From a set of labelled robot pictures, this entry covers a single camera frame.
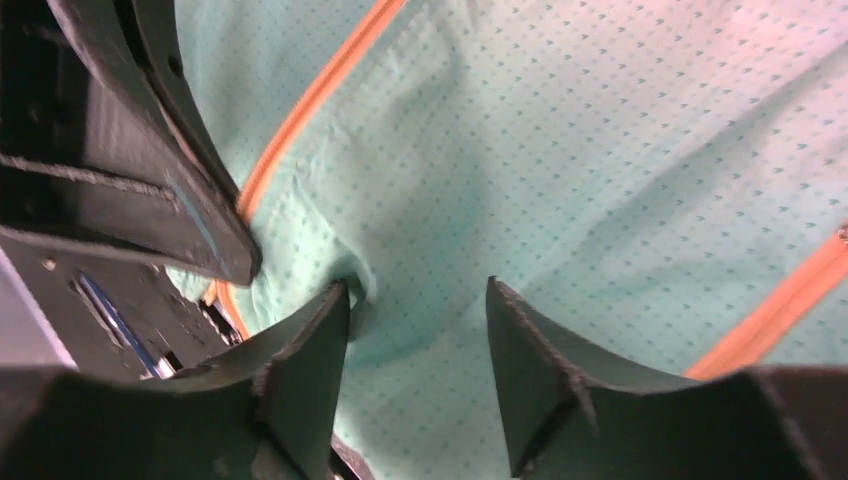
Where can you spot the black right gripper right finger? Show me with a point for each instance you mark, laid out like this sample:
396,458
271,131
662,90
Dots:
571,409

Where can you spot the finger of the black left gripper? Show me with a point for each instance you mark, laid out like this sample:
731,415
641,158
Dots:
103,149

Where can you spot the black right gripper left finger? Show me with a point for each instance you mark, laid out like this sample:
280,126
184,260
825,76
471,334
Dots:
264,409

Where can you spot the orange and teal gradient jacket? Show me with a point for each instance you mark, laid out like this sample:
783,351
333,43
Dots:
646,173

